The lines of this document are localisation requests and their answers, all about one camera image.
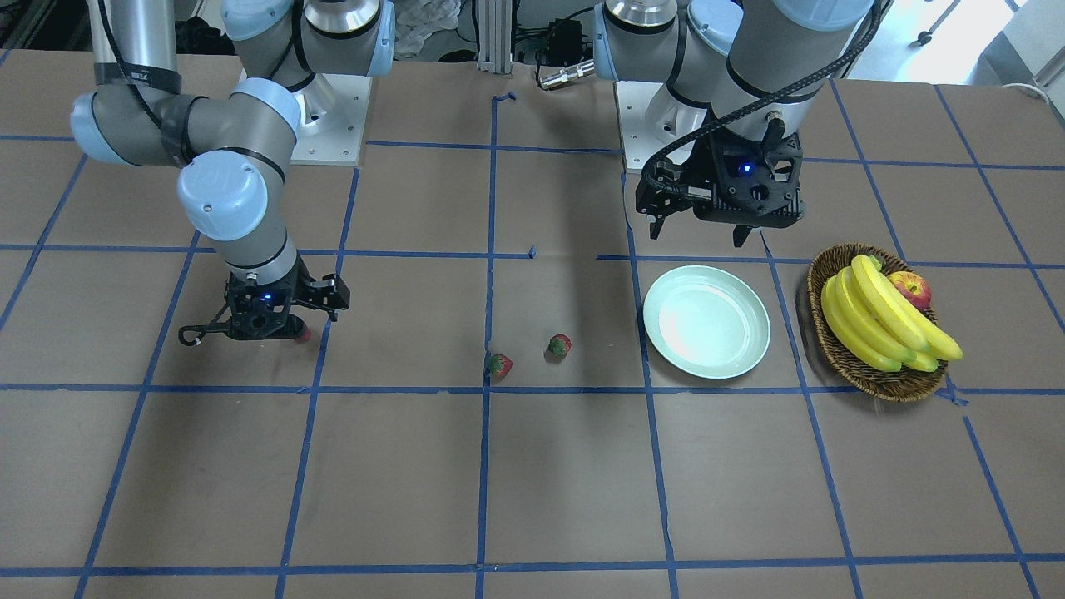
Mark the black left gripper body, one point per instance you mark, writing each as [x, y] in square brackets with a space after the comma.
[704, 170]

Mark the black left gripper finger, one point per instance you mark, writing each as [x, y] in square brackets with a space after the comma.
[741, 233]
[656, 225]

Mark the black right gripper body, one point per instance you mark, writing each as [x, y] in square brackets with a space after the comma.
[304, 293]

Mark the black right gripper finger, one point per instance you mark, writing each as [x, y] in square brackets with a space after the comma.
[331, 295]

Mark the strawberry with green top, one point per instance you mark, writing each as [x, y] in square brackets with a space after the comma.
[498, 366]

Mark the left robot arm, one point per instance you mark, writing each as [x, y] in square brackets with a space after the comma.
[711, 96]

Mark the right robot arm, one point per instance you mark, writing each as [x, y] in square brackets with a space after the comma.
[232, 154]

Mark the light green plate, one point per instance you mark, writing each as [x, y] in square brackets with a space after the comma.
[706, 322]

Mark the yellow banana bunch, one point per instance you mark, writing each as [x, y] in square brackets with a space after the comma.
[878, 325]

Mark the red apple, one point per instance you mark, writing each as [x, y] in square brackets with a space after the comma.
[912, 287]

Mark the black power adapter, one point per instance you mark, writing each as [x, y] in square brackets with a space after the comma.
[564, 43]

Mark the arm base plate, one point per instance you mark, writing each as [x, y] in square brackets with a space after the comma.
[333, 111]
[650, 116]

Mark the silver cable connector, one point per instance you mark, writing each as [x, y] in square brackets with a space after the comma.
[566, 75]

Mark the aluminium frame post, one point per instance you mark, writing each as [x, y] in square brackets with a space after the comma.
[495, 26]

